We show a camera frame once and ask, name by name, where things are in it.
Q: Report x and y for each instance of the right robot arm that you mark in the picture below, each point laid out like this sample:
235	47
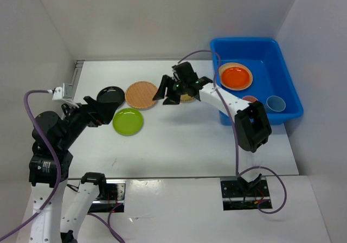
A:
250	123

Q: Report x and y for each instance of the black round plate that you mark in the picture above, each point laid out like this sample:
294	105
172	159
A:
111	94

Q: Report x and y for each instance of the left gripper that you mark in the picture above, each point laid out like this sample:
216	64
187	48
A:
97	112

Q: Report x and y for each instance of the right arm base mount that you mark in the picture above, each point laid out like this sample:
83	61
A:
233	198

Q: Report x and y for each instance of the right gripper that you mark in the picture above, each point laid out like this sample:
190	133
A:
165	82

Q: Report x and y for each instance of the beige round plate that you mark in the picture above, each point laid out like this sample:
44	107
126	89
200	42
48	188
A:
234	64

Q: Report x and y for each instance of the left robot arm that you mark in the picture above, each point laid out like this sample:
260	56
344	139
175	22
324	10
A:
49	169

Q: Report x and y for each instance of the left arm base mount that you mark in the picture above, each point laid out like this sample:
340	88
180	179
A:
112	199

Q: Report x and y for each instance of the blue plastic bin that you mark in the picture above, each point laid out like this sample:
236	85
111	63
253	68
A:
263	57

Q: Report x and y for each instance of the green round plate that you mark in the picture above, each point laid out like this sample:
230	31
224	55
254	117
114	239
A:
128	121

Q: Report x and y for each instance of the orange round plate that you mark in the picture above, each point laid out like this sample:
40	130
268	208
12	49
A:
235	77

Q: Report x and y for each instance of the blue plastic cup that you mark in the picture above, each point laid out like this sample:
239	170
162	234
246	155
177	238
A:
275	104

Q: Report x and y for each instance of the bamboo pattern round plate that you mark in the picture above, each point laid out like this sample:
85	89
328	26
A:
186	98

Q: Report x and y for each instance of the pink plastic cup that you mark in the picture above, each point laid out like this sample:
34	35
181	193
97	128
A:
250	98

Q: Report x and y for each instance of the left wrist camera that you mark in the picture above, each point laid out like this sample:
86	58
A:
63	93

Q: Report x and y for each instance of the light brown woven plate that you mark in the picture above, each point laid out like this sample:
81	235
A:
139	95

